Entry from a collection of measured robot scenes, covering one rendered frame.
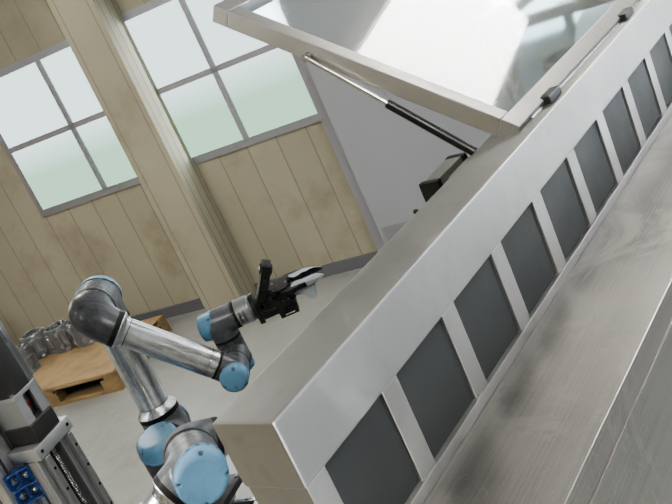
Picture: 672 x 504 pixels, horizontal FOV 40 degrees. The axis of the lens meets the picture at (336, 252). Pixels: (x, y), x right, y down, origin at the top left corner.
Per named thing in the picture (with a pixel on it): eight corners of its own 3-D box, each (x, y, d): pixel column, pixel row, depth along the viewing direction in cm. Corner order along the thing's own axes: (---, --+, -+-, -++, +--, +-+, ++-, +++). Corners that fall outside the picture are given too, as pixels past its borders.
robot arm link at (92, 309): (70, 298, 225) (257, 366, 235) (78, 283, 235) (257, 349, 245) (54, 339, 227) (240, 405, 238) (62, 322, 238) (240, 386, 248)
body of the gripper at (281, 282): (298, 297, 255) (258, 315, 255) (286, 272, 251) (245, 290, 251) (302, 310, 248) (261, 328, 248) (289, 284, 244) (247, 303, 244)
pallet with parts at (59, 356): (176, 329, 645) (155, 289, 635) (118, 395, 577) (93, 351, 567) (53, 360, 696) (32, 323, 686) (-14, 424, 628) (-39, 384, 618)
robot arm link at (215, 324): (208, 338, 255) (194, 312, 252) (244, 322, 255) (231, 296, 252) (207, 350, 248) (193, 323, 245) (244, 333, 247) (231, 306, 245)
